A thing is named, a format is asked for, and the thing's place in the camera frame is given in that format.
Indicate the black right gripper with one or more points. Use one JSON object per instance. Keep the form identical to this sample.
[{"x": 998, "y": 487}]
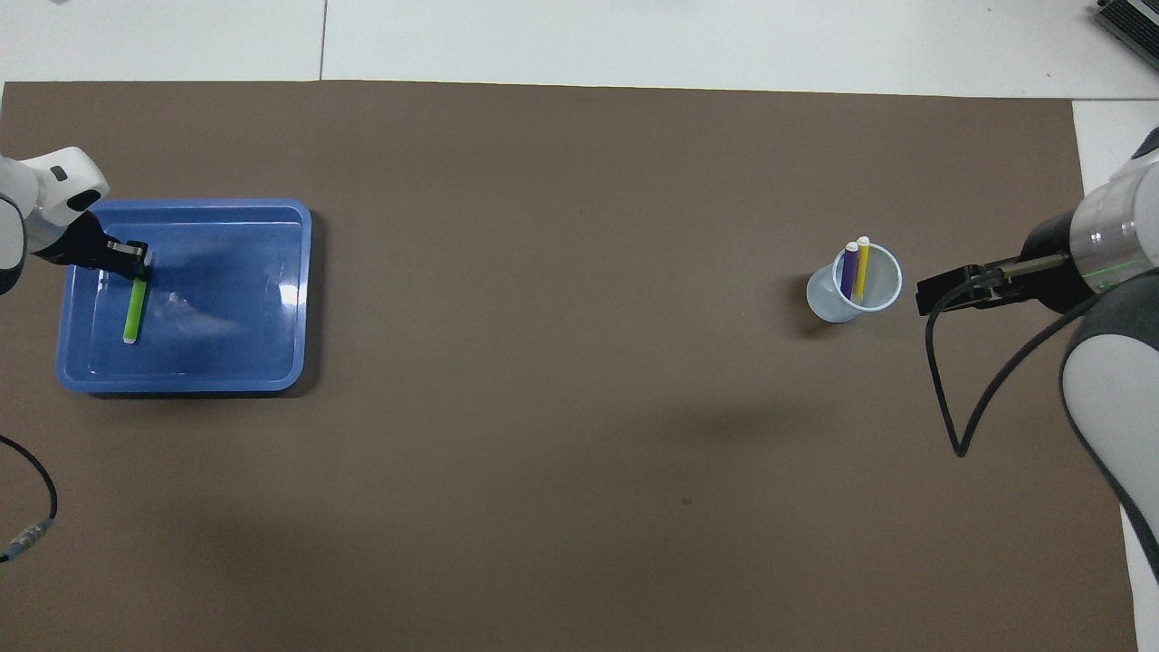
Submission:
[{"x": 1050, "y": 267}]

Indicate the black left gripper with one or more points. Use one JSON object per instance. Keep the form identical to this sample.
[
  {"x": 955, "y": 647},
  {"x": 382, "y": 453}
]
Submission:
[{"x": 77, "y": 244}]

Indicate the green pen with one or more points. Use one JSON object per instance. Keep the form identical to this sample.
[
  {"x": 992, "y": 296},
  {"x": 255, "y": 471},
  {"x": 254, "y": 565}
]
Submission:
[{"x": 135, "y": 312}]

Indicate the yellow pen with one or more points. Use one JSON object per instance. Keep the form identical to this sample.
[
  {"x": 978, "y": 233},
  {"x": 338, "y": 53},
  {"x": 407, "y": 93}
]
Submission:
[{"x": 861, "y": 267}]

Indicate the purple pen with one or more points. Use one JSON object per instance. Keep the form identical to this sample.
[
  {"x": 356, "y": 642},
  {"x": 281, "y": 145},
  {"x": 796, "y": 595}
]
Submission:
[{"x": 848, "y": 272}]

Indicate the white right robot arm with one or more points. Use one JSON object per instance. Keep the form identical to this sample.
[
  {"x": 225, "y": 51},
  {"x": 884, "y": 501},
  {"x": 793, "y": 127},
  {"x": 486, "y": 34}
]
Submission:
[{"x": 1114, "y": 380}]

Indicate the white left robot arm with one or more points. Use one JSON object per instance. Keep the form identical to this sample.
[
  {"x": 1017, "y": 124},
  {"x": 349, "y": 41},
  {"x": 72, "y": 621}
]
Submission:
[{"x": 36, "y": 199}]

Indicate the translucent plastic cup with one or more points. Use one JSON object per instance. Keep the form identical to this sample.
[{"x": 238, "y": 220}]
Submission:
[{"x": 824, "y": 303}]

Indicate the blue plastic tray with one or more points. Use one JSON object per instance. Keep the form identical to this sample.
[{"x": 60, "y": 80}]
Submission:
[{"x": 235, "y": 362}]

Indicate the grey ribbed device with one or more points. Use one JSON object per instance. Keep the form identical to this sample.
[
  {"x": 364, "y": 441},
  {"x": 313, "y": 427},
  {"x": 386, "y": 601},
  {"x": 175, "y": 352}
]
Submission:
[{"x": 1132, "y": 23}]

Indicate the brown table mat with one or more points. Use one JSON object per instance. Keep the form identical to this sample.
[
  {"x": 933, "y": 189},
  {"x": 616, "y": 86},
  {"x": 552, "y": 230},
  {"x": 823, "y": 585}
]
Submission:
[{"x": 543, "y": 507}]

